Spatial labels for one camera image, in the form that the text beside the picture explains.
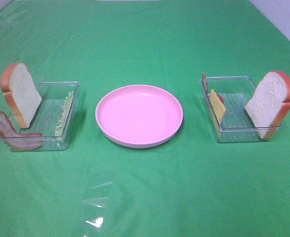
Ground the yellow cheese slice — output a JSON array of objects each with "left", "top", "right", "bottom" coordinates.
[{"left": 210, "top": 89, "right": 226, "bottom": 124}]

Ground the bread slice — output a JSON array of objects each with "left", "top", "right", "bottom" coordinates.
[
  {"left": 245, "top": 71, "right": 290, "bottom": 140},
  {"left": 0, "top": 62, "right": 42, "bottom": 128}
]

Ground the clear plastic tray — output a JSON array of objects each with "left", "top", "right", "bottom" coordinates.
[
  {"left": 8, "top": 81, "right": 80, "bottom": 152},
  {"left": 200, "top": 76, "right": 282, "bottom": 143}
]

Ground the left clear plastic tray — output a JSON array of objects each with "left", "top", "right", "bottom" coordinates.
[{"left": 8, "top": 81, "right": 80, "bottom": 152}]

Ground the green lettuce leaf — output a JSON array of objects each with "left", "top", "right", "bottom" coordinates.
[{"left": 54, "top": 91, "right": 74, "bottom": 136}]

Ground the pink round plate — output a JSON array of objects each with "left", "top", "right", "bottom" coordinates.
[{"left": 95, "top": 84, "right": 183, "bottom": 149}]

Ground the bacon strip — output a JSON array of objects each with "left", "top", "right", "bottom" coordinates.
[
  {"left": 0, "top": 111, "right": 42, "bottom": 151},
  {"left": 202, "top": 72, "right": 224, "bottom": 104}
]

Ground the right clear plastic tray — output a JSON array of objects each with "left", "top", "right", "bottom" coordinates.
[{"left": 200, "top": 76, "right": 282, "bottom": 143}]

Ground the green tablecloth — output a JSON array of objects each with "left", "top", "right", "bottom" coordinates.
[{"left": 0, "top": 0, "right": 290, "bottom": 237}]

